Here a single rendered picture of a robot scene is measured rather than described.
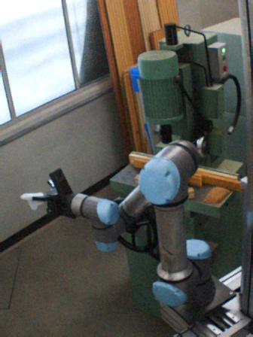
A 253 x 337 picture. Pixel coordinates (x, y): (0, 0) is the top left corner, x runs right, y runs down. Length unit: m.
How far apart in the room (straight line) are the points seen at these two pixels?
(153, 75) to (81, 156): 1.85
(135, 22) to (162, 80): 1.81
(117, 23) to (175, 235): 2.48
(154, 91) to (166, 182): 0.88
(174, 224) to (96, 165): 2.61
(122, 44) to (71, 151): 0.91
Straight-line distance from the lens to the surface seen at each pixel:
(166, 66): 2.07
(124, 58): 3.73
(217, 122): 2.50
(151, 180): 1.31
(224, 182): 2.22
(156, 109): 2.14
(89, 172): 3.93
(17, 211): 3.56
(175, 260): 1.48
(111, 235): 1.61
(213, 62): 2.32
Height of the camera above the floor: 2.08
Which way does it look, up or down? 28 degrees down
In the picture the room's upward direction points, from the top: 8 degrees counter-clockwise
